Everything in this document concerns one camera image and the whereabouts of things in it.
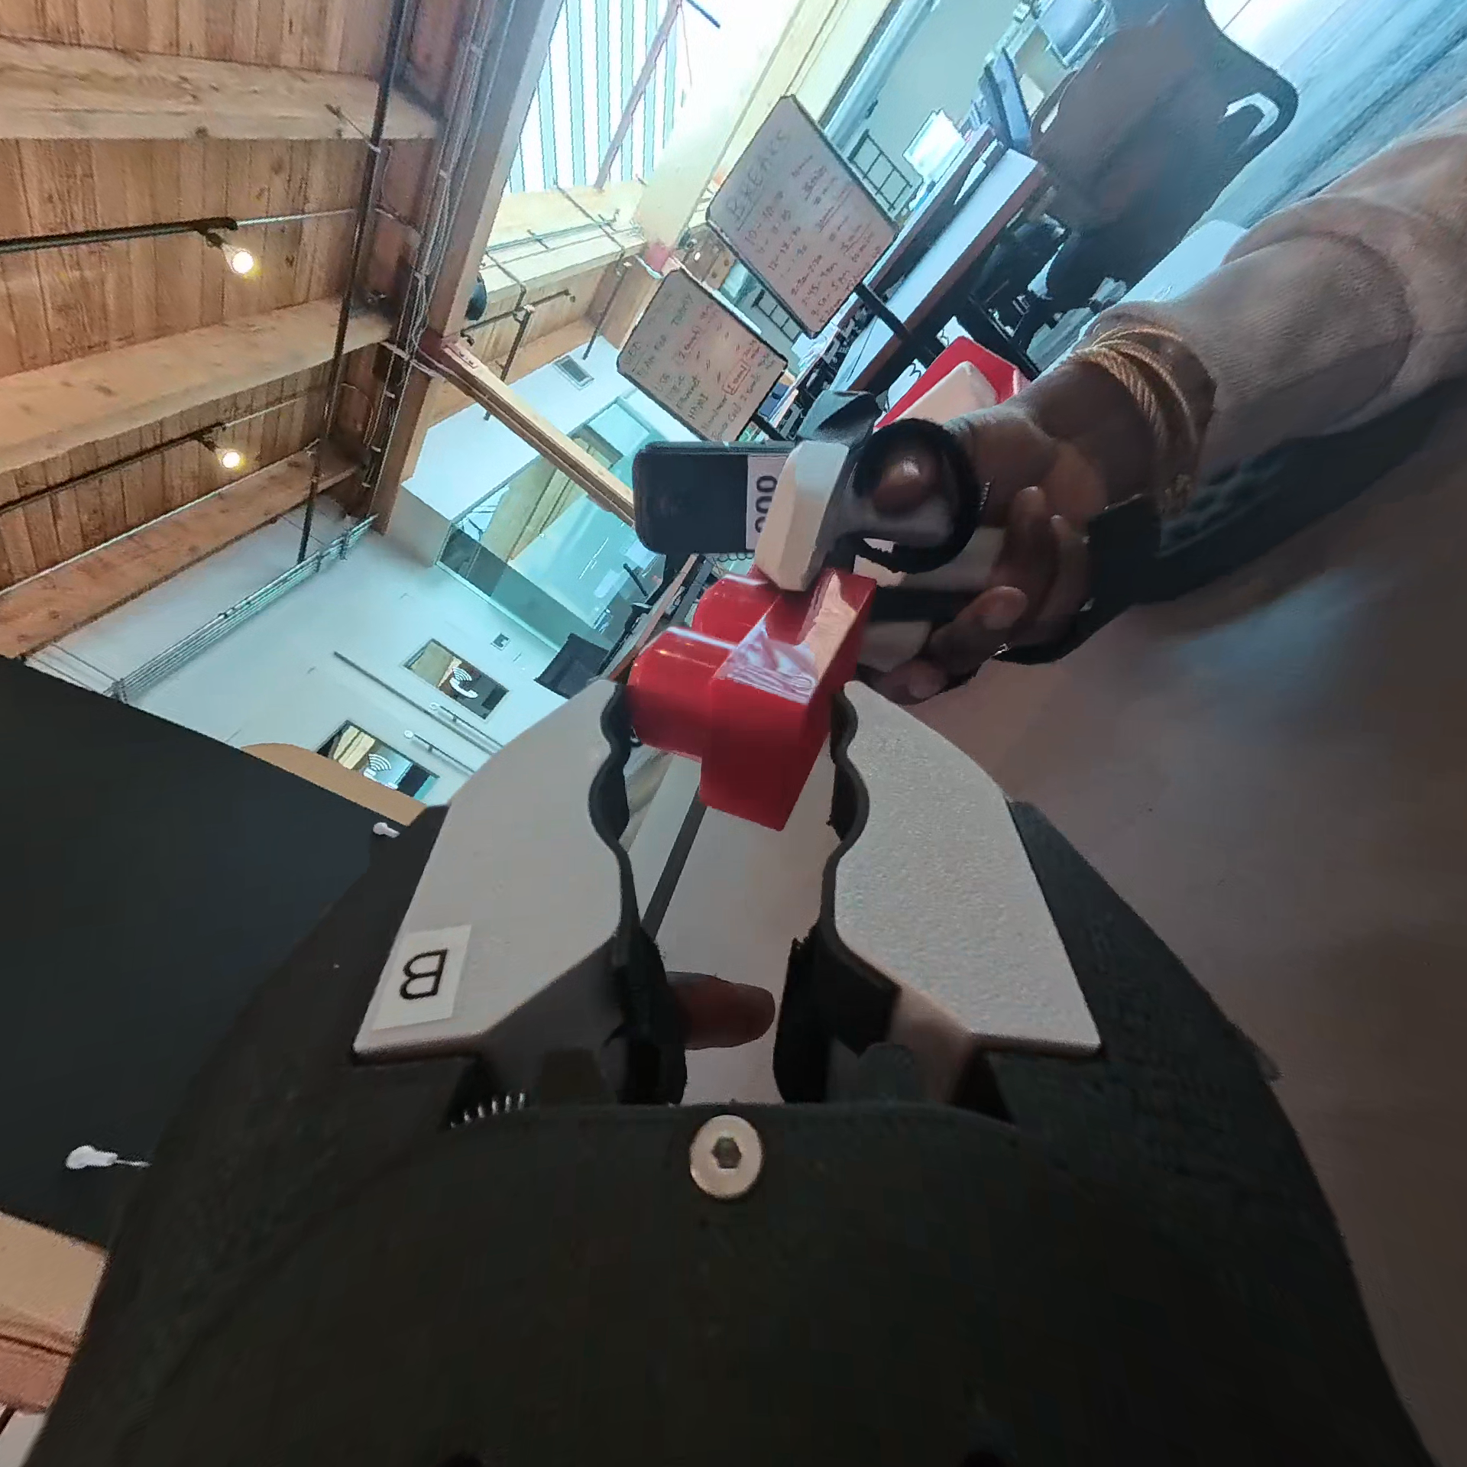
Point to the red plastic bin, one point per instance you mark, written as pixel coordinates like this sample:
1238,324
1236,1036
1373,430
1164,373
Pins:
987,354

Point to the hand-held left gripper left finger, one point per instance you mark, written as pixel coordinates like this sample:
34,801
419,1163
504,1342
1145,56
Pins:
504,904

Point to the person's right forearm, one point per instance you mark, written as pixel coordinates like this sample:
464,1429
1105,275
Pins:
1320,301

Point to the black perforated armrest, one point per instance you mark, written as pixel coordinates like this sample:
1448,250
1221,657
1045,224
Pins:
1265,509

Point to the white bottle black cap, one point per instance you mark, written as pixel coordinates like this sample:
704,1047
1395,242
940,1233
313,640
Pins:
942,397

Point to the handwritten whiteboard on stand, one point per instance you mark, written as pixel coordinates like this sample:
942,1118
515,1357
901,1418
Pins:
698,360
801,215

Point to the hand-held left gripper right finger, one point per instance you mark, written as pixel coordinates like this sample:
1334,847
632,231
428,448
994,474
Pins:
968,913

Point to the ceiling spot light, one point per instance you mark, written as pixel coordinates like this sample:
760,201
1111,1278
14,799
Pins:
242,262
235,458

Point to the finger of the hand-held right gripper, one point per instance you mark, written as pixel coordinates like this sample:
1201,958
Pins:
801,516

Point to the door window phone icon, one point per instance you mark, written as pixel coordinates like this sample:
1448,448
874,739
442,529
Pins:
456,679

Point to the red plug adapter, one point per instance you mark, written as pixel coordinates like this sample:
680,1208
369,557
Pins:
760,714

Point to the person's right hand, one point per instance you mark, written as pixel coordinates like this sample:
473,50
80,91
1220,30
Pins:
1058,458

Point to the brown chair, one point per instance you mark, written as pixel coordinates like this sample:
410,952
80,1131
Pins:
1158,103

